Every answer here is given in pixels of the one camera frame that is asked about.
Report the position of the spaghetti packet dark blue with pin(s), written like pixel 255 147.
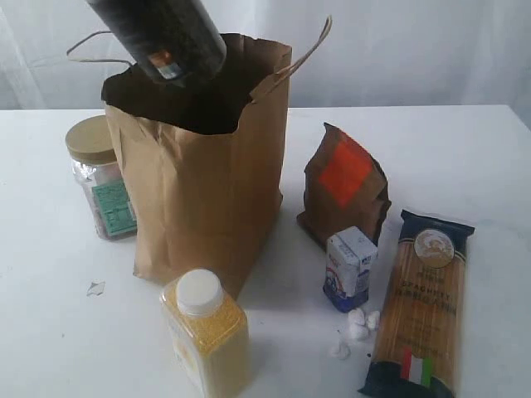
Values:
pixel 417 347

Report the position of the small white blue carton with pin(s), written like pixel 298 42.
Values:
pixel 349 259

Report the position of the yellow millet bottle white cap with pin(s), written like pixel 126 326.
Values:
pixel 209 333

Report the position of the brown pouch orange label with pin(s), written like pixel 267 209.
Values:
pixel 344 187

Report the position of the clear jar gold lid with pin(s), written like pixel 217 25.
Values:
pixel 95 168

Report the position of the white crumpled lump upper left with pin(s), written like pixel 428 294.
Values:
pixel 356 317

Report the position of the white crumpled lump lower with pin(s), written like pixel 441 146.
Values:
pixel 340 350

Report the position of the brown paper shopping bag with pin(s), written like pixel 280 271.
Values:
pixel 202 167

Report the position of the white crumpled lump middle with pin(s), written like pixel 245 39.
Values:
pixel 357 332

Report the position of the white crumpled lump right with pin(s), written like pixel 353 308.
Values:
pixel 372 320

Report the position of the clear plastic scrap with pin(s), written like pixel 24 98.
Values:
pixel 95 289

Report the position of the white crumpled lump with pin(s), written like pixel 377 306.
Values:
pixel 340 350
pixel 372 320
pixel 356 317
pixel 357 332

